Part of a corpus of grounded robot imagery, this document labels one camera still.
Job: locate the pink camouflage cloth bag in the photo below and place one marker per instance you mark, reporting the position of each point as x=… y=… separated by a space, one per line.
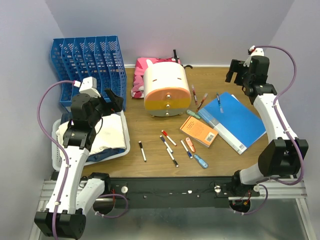
x=140 y=75

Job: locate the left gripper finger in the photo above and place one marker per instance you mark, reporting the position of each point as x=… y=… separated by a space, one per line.
x=110 y=94
x=118 y=103

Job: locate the white laundry basket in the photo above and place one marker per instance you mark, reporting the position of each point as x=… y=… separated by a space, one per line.
x=58 y=129

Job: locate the orange correction tape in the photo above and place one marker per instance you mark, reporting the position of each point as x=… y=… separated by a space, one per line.
x=190 y=144

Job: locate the orange paperback book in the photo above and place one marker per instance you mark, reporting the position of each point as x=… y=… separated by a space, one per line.
x=199 y=131

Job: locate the grey bottom drawer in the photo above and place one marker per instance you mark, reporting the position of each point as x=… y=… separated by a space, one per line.
x=168 y=112

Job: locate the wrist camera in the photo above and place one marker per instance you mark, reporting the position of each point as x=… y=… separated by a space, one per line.
x=253 y=51
x=89 y=87

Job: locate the yellow drawer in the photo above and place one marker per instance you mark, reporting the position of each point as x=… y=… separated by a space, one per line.
x=179 y=103

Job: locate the white folded cloth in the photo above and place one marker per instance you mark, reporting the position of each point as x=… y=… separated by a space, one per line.
x=110 y=134

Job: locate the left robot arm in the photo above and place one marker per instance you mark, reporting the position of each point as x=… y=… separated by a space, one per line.
x=65 y=213

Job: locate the blue document folder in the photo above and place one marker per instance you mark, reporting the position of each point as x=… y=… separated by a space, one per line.
x=237 y=125

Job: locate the black cap whiteboard marker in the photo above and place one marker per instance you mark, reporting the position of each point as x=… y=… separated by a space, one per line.
x=142 y=151

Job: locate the pink gel pen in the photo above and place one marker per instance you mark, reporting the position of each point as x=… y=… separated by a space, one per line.
x=194 y=95

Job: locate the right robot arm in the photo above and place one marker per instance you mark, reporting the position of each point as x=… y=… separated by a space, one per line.
x=285 y=152

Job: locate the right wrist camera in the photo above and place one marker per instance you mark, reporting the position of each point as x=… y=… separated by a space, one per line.
x=253 y=51

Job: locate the white mini drawer cabinet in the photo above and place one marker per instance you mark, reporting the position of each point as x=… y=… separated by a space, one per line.
x=166 y=89

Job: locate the aluminium frame rail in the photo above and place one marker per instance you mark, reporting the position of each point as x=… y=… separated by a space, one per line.
x=275 y=190

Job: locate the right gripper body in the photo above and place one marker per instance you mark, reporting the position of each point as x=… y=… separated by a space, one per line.
x=237 y=66

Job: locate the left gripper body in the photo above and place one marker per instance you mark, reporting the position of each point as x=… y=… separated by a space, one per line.
x=103 y=108

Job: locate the red cap whiteboard marker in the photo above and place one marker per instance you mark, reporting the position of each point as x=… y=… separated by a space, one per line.
x=168 y=137

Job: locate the blue cap marker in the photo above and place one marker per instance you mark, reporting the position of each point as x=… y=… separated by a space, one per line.
x=166 y=144
x=186 y=149

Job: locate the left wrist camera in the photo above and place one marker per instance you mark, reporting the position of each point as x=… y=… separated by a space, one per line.
x=89 y=87

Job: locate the blue plastic file organizer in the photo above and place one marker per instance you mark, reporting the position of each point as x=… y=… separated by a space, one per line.
x=100 y=57

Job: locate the blue correction tape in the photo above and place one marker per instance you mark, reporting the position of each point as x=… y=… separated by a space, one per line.
x=200 y=161

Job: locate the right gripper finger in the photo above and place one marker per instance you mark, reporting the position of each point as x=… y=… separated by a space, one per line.
x=229 y=76
x=236 y=78

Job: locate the black marker lower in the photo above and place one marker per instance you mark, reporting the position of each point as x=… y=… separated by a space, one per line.
x=172 y=158

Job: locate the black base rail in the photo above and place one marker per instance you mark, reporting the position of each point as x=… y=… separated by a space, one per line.
x=174 y=192

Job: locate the red gel pen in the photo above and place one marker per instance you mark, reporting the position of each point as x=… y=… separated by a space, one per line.
x=202 y=101

